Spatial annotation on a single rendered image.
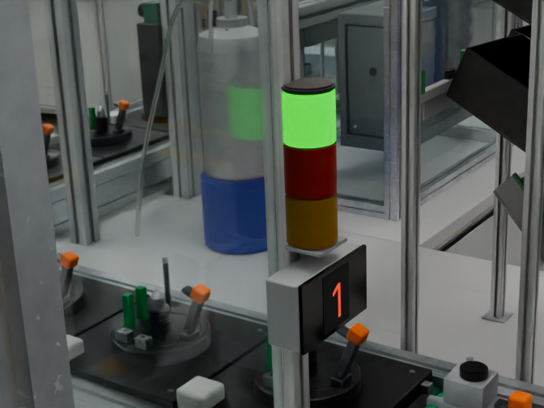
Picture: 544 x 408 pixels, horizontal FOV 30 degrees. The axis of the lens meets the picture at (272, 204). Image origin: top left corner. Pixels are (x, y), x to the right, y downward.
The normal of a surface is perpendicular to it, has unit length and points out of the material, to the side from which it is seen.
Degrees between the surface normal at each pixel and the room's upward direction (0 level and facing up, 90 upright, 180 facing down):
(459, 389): 90
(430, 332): 0
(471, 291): 0
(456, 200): 0
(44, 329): 90
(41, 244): 90
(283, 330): 90
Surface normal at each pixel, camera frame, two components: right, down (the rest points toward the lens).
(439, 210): -0.04, -0.94
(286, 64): 0.83, 0.15
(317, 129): 0.28, 0.30
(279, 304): -0.56, 0.29
